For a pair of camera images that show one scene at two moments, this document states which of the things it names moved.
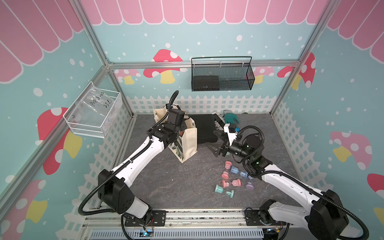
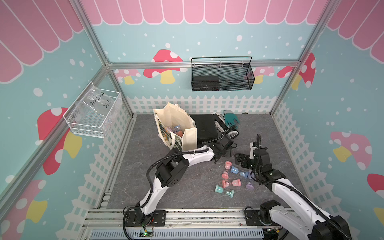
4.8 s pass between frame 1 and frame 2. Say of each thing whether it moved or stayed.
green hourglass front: stayed
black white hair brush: stayed
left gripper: moved
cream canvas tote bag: stayed
